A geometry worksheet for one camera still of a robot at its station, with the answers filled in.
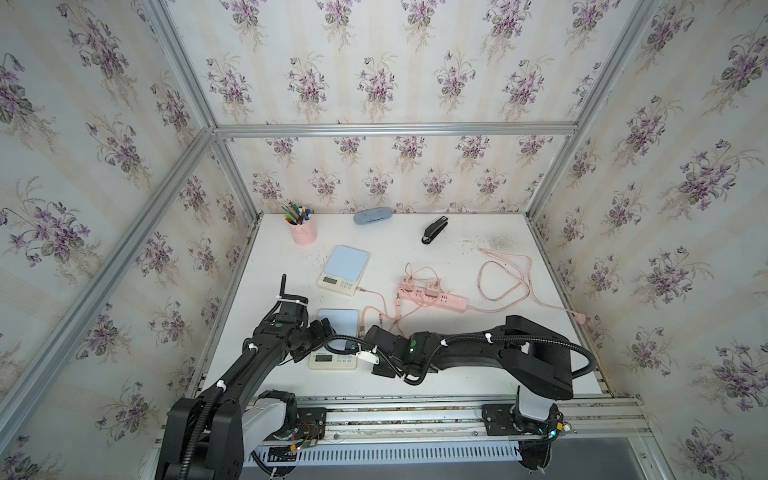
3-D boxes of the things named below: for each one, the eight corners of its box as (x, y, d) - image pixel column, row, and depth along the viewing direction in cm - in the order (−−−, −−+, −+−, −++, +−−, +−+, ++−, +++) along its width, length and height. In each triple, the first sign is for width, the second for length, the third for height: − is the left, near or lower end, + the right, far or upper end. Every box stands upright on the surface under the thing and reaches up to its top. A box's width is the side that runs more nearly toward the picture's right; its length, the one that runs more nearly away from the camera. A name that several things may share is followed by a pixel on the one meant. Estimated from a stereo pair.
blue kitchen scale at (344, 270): (316, 287, 100) (315, 284, 99) (336, 247, 112) (335, 243, 110) (356, 297, 98) (356, 294, 96) (372, 255, 109) (372, 251, 108)
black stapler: (419, 240, 113) (420, 233, 110) (440, 219, 121) (442, 212, 118) (427, 245, 112) (428, 238, 109) (448, 224, 119) (450, 217, 116)
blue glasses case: (355, 226, 118) (354, 222, 117) (352, 215, 122) (352, 211, 120) (393, 220, 121) (393, 215, 119) (389, 209, 125) (389, 205, 123)
